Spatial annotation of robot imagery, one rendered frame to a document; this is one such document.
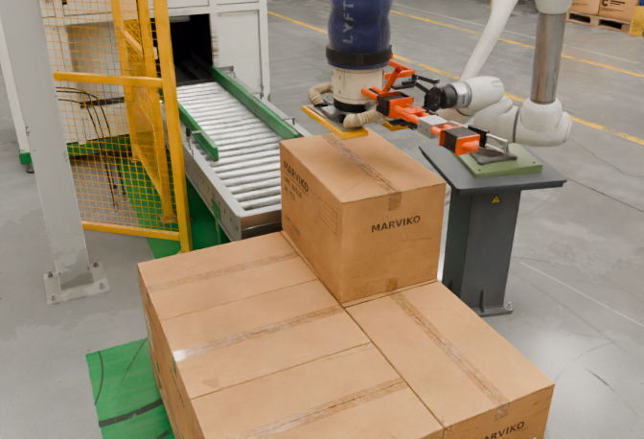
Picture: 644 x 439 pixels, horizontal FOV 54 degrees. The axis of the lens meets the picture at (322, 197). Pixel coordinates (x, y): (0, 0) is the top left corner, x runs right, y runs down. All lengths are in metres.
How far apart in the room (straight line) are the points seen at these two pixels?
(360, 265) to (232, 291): 0.48
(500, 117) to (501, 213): 0.45
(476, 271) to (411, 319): 0.93
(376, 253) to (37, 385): 1.55
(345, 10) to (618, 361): 1.94
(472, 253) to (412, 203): 0.88
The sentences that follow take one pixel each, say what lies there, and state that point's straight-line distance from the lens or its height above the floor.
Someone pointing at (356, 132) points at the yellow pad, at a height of 1.12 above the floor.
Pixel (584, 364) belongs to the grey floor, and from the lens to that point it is 3.04.
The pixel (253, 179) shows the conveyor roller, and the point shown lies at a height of 0.54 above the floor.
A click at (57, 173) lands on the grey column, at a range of 3.20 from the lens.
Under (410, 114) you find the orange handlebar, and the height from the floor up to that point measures 1.24.
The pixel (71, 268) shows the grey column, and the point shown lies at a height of 0.13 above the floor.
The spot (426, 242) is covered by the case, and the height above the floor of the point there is 0.71.
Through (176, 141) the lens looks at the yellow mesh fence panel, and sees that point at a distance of 3.28.
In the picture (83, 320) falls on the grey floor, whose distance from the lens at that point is 3.26.
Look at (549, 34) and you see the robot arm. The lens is 2.61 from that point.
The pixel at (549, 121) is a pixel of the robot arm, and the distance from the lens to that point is 2.74.
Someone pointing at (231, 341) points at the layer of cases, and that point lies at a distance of 2.10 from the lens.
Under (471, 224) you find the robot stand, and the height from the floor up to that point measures 0.50.
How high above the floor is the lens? 1.86
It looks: 26 degrees down
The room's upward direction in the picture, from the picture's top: straight up
